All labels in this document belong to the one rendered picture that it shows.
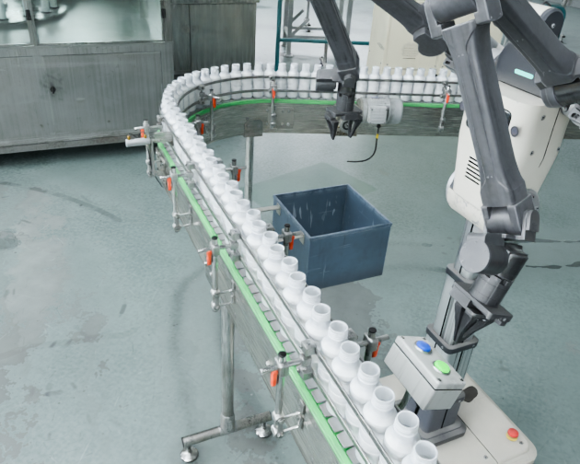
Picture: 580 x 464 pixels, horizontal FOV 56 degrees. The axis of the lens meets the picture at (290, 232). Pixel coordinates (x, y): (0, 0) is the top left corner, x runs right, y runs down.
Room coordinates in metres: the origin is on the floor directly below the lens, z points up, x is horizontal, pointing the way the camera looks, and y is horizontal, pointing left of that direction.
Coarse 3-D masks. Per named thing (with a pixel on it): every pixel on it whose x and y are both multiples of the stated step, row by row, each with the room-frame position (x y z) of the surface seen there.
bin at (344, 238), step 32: (288, 192) 1.78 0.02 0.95; (320, 192) 1.84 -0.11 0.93; (352, 192) 1.85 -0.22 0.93; (320, 224) 1.85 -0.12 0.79; (352, 224) 1.83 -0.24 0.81; (384, 224) 1.60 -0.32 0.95; (288, 256) 1.62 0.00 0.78; (320, 256) 1.50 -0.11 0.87; (352, 256) 1.56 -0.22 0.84; (384, 256) 1.61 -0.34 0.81; (320, 288) 1.51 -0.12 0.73
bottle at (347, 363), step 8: (344, 344) 0.77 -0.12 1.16; (352, 344) 0.77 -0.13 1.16; (344, 352) 0.75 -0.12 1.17; (352, 352) 0.77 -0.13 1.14; (336, 360) 0.76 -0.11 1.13; (344, 360) 0.74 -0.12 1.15; (352, 360) 0.74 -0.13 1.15; (336, 368) 0.74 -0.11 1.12; (344, 368) 0.74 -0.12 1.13; (352, 368) 0.74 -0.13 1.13; (336, 376) 0.74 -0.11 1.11; (344, 376) 0.73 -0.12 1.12; (352, 376) 0.73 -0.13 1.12; (344, 384) 0.73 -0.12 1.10; (328, 392) 0.76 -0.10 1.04; (336, 392) 0.73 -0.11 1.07; (336, 400) 0.73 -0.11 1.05; (344, 400) 0.73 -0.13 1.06; (328, 408) 0.75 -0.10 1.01; (344, 408) 0.73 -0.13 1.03
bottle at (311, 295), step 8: (312, 288) 0.94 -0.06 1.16; (304, 296) 0.91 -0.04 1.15; (312, 296) 0.90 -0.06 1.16; (320, 296) 0.92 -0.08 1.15; (304, 304) 0.91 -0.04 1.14; (312, 304) 0.90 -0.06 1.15; (296, 312) 0.91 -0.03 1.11; (304, 312) 0.90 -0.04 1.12; (304, 320) 0.90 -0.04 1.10; (296, 328) 0.91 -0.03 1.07; (304, 328) 0.90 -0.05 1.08; (296, 336) 0.91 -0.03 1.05; (296, 344) 0.90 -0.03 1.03
